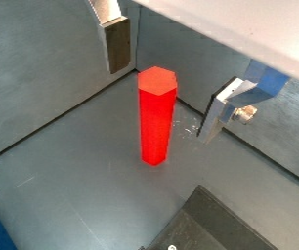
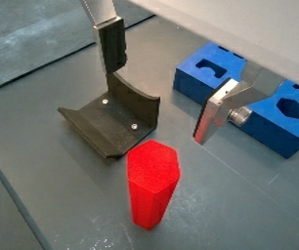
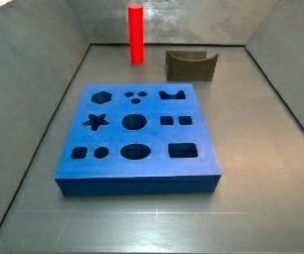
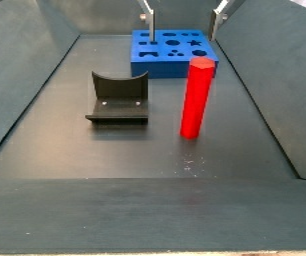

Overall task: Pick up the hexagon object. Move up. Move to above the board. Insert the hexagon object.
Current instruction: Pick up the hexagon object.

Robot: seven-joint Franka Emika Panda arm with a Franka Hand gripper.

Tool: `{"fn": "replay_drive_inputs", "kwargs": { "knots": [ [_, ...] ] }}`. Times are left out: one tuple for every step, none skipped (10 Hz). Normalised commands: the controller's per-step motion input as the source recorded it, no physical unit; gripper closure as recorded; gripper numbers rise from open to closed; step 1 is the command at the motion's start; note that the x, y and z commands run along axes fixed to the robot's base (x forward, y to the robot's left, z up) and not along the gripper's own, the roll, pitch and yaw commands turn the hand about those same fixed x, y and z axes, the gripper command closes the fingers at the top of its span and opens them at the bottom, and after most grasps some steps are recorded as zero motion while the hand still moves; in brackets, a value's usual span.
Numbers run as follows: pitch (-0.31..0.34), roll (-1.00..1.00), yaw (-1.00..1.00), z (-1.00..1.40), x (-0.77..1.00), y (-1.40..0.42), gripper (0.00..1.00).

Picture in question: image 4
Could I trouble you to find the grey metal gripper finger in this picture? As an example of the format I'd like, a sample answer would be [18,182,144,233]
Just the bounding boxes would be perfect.
[137,0,155,41]
[209,0,229,41]

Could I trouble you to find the red hexagonal prism peg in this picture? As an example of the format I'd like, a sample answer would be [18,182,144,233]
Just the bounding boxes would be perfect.
[180,57,215,139]

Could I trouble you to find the blue shape sorter board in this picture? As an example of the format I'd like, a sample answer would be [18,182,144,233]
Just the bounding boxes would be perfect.
[130,30,219,79]

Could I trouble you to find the black curved holder stand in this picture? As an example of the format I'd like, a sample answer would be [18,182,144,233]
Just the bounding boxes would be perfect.
[85,73,149,123]

